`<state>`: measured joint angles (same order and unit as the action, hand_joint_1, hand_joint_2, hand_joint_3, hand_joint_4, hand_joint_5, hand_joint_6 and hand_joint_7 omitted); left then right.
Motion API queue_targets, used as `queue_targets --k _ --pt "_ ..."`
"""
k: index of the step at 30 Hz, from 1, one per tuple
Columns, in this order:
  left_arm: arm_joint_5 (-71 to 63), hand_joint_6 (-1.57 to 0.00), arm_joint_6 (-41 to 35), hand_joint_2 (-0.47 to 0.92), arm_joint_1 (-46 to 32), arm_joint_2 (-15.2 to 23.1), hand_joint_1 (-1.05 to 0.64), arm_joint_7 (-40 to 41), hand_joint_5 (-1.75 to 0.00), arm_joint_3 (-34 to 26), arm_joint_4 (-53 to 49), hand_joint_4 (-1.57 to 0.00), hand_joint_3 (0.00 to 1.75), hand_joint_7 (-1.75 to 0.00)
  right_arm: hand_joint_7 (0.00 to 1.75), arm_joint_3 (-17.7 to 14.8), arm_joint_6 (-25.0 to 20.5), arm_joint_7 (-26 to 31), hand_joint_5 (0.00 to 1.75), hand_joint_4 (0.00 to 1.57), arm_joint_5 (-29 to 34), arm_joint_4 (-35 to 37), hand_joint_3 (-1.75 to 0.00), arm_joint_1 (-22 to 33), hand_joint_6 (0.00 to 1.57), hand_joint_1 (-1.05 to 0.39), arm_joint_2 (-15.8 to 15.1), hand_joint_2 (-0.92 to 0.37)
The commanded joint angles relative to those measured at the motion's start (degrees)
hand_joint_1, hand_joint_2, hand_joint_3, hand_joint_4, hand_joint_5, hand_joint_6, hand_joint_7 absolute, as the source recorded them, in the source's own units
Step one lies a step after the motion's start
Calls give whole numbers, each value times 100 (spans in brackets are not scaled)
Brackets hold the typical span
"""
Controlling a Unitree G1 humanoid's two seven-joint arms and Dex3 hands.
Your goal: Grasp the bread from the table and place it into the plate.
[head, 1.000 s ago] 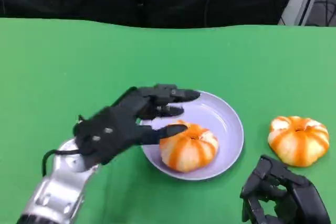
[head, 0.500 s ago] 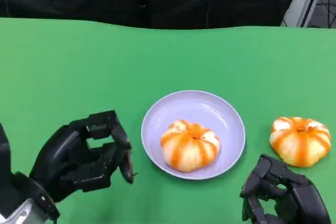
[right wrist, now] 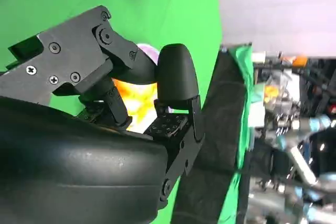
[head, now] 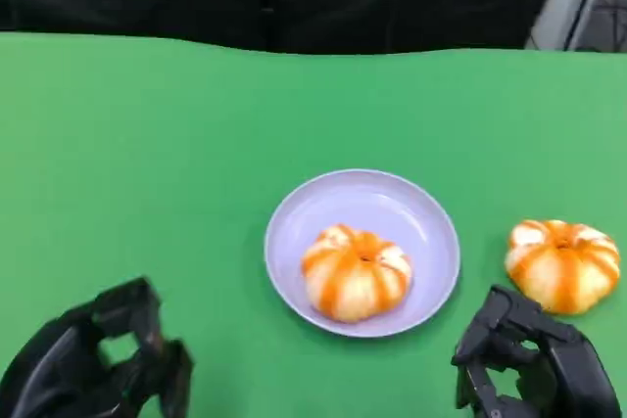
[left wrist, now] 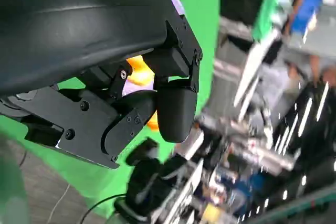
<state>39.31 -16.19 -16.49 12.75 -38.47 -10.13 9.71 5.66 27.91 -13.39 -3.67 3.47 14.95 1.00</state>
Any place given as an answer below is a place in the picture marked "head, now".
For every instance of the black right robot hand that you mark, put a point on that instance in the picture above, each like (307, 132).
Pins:
(573, 369)

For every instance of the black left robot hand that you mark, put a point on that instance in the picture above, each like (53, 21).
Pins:
(54, 369)

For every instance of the orange and white bread roll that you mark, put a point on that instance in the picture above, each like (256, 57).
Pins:
(563, 266)
(357, 276)

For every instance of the green cloth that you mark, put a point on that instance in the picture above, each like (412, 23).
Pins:
(171, 144)

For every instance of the lilac plate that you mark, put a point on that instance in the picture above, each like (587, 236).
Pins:
(303, 212)

